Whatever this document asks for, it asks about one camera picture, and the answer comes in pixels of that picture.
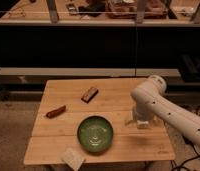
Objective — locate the tray on shelf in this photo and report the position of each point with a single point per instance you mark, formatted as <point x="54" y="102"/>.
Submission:
<point x="129" y="8"/>

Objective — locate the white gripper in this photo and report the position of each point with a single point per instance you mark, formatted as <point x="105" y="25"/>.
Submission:
<point x="142" y="116"/>

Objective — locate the green ceramic bowl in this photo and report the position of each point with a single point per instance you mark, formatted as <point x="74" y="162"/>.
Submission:
<point x="95" y="134"/>

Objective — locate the black device on shelf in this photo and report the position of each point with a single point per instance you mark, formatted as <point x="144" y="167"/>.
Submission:
<point x="72" y="9"/>

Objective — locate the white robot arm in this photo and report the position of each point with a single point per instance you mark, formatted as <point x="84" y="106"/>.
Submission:
<point x="149" y="101"/>

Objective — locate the brown rectangular block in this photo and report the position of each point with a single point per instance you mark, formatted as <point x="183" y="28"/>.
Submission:
<point x="89" y="94"/>

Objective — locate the reddish brown sausage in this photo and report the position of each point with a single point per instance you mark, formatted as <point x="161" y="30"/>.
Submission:
<point x="56" y="112"/>

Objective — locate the wooden table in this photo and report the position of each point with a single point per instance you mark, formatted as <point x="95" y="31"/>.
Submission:
<point x="51" y="137"/>

